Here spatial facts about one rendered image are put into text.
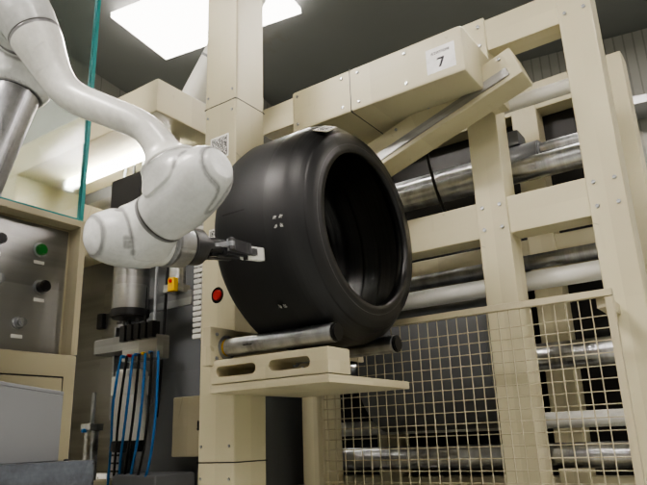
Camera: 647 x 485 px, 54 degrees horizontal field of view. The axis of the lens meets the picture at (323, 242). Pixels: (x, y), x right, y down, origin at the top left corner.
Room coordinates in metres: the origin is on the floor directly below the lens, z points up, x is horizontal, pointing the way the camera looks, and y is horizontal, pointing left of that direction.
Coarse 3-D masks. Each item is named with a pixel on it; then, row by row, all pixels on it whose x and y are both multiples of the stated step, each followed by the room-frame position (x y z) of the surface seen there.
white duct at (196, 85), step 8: (264, 0) 2.10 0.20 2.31; (200, 56) 2.18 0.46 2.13; (200, 64) 2.17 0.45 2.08; (192, 72) 2.21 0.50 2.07; (200, 72) 2.18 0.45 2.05; (192, 80) 2.20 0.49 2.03; (200, 80) 2.19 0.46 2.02; (184, 88) 2.23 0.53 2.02; (192, 88) 2.21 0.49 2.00; (200, 88) 2.20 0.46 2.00; (192, 96) 2.22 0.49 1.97; (200, 96) 2.22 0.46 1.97
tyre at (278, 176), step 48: (288, 144) 1.39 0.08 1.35; (336, 144) 1.44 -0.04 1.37; (240, 192) 1.42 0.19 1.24; (288, 192) 1.34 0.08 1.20; (336, 192) 1.81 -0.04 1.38; (384, 192) 1.67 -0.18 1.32; (240, 240) 1.42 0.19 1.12; (288, 240) 1.35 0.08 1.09; (336, 240) 1.89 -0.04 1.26; (384, 240) 1.82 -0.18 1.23; (240, 288) 1.48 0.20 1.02; (288, 288) 1.41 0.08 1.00; (336, 288) 1.43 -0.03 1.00; (384, 288) 1.82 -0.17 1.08
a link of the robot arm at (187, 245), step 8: (192, 232) 1.16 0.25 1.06; (184, 240) 1.14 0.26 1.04; (192, 240) 1.16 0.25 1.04; (176, 248) 1.13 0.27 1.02; (184, 248) 1.15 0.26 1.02; (192, 248) 1.16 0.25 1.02; (176, 256) 1.14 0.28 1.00; (184, 256) 1.16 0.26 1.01; (192, 256) 1.17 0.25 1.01; (168, 264) 1.16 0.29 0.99; (176, 264) 1.17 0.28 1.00; (184, 264) 1.18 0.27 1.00
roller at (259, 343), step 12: (324, 324) 1.44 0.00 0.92; (336, 324) 1.43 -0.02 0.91; (252, 336) 1.56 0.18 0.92; (264, 336) 1.54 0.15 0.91; (276, 336) 1.51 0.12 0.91; (288, 336) 1.49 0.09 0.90; (300, 336) 1.47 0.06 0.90; (312, 336) 1.45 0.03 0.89; (324, 336) 1.44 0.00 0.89; (336, 336) 1.43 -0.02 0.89; (228, 348) 1.60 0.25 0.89; (240, 348) 1.58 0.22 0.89; (252, 348) 1.56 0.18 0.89; (264, 348) 1.55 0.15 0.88; (276, 348) 1.53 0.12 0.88
